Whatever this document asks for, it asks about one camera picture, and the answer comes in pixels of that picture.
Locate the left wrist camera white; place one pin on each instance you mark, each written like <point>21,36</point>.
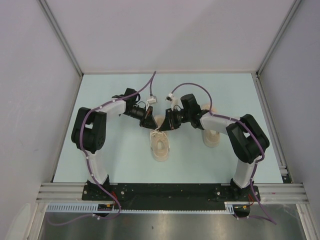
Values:
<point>151,100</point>

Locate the aluminium frame rail front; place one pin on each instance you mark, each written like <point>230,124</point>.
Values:
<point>271,193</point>

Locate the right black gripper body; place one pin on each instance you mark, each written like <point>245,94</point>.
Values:
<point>175,118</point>

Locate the aluminium side rail right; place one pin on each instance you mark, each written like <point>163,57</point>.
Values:
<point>274,137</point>

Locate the aluminium corner post right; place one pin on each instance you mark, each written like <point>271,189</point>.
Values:
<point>279,34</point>

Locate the beige lace sneaker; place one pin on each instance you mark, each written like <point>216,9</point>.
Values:
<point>161,155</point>
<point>211,138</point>

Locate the aluminium corner post left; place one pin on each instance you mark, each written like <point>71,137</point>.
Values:
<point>49,15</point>

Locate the aluminium corner post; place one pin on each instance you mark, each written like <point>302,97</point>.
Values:
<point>279,34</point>
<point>49,15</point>

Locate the white shoelace of sneaker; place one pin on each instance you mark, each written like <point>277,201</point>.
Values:
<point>157,140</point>

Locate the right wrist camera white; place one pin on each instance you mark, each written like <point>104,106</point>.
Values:
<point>172,99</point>

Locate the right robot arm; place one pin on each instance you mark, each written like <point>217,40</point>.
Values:
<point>248,140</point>

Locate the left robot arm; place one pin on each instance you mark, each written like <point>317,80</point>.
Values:
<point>90,127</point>

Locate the white slotted cable duct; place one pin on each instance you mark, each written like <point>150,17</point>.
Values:
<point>105,208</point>

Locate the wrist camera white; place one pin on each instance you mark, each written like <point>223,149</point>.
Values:
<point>151,100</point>
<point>172,99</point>

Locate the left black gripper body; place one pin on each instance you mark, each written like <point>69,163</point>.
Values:
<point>143,122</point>

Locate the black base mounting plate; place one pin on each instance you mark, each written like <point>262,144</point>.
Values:
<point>178,196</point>

